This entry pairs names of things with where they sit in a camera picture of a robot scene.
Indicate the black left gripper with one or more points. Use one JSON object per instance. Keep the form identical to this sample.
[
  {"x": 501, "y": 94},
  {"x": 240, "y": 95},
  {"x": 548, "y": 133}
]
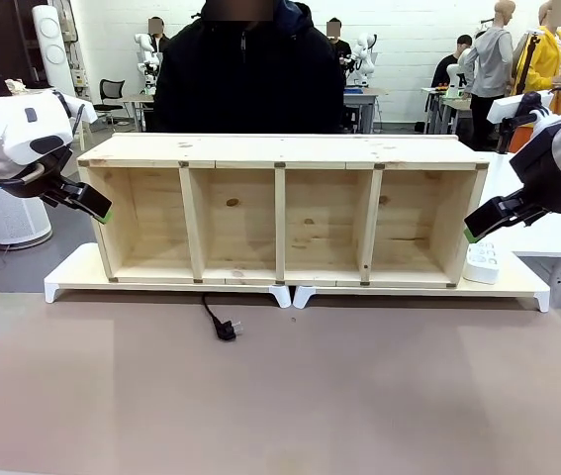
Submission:
[{"x": 55, "y": 178}]

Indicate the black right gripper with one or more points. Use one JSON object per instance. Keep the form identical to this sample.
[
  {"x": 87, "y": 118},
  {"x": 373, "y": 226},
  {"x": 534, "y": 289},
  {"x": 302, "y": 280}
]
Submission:
[{"x": 544, "y": 178}]

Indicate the white table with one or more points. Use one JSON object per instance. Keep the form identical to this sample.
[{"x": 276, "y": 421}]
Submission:
[{"x": 522, "y": 232}]

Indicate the white power strip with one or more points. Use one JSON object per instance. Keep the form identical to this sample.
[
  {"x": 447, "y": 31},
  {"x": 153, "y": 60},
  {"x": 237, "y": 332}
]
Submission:
[{"x": 483, "y": 264}]

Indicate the wooden riser board white legs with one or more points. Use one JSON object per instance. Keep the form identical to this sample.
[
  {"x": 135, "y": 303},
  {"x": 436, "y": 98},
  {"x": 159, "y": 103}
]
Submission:
[
  {"x": 512, "y": 284},
  {"x": 82, "y": 272}
]

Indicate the white cylindrical air purifier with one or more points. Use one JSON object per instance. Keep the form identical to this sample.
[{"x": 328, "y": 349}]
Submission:
[{"x": 13, "y": 220}]

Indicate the black mesh office chair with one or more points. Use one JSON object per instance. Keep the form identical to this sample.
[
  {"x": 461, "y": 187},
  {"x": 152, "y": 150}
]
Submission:
[{"x": 112, "y": 94}]

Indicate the wooden background table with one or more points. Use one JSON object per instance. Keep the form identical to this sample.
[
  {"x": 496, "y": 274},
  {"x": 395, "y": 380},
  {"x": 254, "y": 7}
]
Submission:
[{"x": 139, "y": 99}]

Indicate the grey background table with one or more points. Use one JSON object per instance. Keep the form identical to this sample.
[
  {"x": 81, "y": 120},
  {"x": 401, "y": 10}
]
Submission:
[
  {"x": 361, "y": 106},
  {"x": 445, "y": 106}
]

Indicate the small white background robot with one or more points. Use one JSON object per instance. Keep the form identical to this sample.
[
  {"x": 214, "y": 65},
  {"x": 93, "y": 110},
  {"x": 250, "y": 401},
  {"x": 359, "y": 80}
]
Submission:
[{"x": 455, "y": 79}]

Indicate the seated background person in black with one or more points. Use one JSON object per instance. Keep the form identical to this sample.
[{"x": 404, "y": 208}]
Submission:
[{"x": 448, "y": 64}]

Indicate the mannequin in grey hoodie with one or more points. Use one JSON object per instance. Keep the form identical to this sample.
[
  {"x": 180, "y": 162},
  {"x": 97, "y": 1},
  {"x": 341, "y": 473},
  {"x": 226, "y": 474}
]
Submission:
[{"x": 493, "y": 59}]

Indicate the white tower air conditioner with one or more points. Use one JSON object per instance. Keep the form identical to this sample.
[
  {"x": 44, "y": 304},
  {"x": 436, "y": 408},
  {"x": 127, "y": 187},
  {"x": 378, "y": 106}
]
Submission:
[{"x": 52, "y": 49}]

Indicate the mannequin in yellow jacket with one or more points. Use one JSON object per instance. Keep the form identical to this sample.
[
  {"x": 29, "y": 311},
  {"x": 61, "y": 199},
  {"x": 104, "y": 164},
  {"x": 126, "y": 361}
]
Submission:
[{"x": 547, "y": 59}]

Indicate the background person in dark vest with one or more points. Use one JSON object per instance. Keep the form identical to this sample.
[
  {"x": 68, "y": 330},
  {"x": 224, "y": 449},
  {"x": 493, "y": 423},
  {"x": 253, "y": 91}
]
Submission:
[{"x": 158, "y": 37}]

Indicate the pine wood four-compartment shelf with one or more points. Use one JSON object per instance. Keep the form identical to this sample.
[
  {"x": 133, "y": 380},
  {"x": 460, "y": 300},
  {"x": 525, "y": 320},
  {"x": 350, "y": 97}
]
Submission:
[{"x": 280, "y": 148}]

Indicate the person in black hooded jacket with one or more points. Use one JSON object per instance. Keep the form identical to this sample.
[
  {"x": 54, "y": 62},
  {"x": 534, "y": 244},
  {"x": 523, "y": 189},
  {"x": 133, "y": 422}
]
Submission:
[{"x": 245, "y": 74}]

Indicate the background person in black shirt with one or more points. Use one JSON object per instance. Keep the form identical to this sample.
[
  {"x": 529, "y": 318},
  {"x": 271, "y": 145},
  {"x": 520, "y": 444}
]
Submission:
[{"x": 340, "y": 47}]

